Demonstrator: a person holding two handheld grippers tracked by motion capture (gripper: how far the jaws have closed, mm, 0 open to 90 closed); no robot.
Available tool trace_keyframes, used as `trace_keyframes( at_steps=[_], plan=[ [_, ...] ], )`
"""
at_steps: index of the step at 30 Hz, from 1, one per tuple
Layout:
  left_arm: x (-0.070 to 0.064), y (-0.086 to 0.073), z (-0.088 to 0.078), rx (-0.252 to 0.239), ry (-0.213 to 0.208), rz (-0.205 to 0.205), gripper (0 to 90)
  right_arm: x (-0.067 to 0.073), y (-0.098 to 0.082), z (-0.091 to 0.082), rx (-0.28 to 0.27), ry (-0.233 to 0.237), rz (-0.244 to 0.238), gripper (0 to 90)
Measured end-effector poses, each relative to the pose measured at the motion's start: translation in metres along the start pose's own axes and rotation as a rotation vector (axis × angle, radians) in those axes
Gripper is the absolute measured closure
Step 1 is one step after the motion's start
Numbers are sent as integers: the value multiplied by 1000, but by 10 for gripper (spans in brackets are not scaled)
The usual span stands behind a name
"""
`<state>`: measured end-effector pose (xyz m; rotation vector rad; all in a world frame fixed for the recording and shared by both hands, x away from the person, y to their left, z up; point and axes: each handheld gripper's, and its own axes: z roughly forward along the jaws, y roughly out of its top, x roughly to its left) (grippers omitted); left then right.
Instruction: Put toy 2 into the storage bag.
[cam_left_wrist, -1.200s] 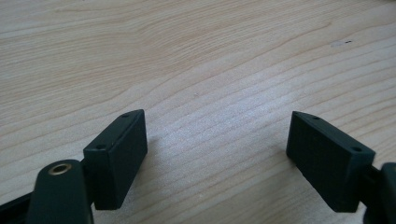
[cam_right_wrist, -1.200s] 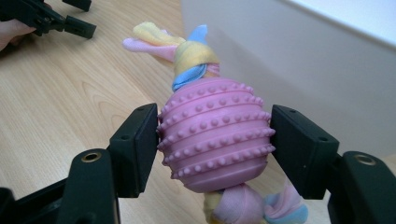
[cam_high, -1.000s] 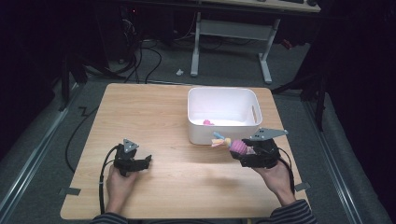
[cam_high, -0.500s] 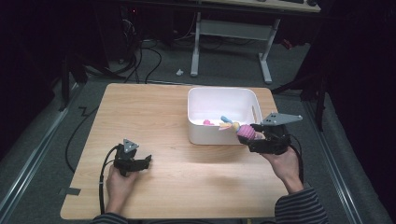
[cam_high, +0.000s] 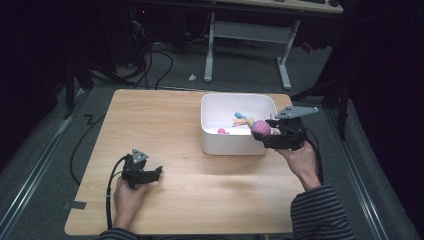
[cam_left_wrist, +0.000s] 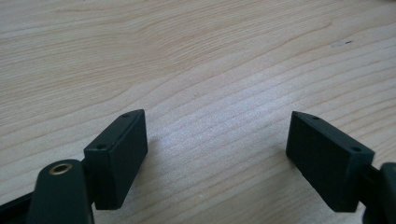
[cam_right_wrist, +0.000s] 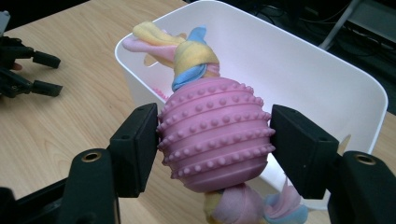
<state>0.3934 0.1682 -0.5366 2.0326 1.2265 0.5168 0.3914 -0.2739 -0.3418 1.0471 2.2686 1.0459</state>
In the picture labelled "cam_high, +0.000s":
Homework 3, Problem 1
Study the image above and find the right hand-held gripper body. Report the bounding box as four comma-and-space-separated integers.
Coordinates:
263, 105, 320, 151

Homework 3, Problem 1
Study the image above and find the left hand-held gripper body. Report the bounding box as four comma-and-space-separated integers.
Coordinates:
121, 148, 150, 190

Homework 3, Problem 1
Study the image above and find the pink ball rope toy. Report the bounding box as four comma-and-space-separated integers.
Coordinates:
232, 111, 283, 137

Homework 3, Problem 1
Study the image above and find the white plastic bin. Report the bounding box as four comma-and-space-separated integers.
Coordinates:
200, 92, 280, 157

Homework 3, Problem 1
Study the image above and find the person's right hand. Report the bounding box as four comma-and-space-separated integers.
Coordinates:
274, 140, 323, 192

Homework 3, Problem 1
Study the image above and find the person's left hand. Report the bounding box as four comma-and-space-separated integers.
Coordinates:
112, 178, 150, 230

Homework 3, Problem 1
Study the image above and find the black metal stand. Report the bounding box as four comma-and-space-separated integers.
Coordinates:
289, 74, 353, 142
62, 58, 96, 120

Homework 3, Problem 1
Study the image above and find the grey tape piece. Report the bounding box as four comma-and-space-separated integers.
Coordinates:
62, 200, 88, 211

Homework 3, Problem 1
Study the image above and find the desk with white legs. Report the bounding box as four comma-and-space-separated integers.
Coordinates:
203, 0, 345, 91

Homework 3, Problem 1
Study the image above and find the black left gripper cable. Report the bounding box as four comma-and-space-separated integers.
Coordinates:
105, 154, 130, 231

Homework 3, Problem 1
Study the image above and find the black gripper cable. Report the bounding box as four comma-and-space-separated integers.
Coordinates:
303, 127, 325, 186
105, 154, 130, 231

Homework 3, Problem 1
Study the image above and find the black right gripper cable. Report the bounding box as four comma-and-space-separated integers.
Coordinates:
303, 127, 325, 186

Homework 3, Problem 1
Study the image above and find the black cable on floor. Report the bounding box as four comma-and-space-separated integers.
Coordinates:
69, 113, 106, 186

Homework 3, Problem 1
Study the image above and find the metal floor rail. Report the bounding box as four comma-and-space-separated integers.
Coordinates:
0, 89, 85, 236
323, 105, 390, 240

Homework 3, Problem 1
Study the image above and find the bundle of black floor cables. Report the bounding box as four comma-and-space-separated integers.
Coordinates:
123, 19, 175, 90

